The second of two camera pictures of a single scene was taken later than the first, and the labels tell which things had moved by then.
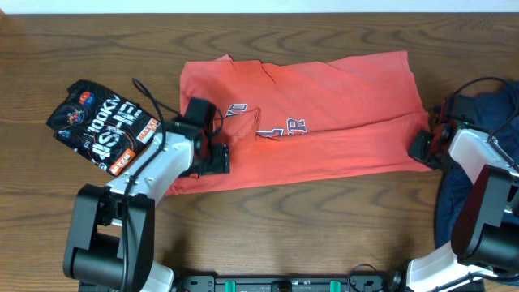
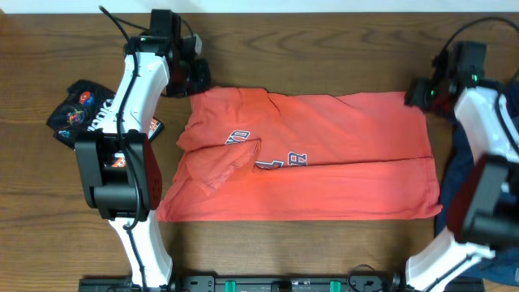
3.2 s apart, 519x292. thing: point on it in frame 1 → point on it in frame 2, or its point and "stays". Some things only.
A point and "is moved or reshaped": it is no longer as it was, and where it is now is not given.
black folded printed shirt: x=103 y=127 stays
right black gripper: x=414 y=150 → x=415 y=94
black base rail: x=284 y=283 stays
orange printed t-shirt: x=291 y=122 is moved or reshaped
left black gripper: x=222 y=163 → x=203 y=69
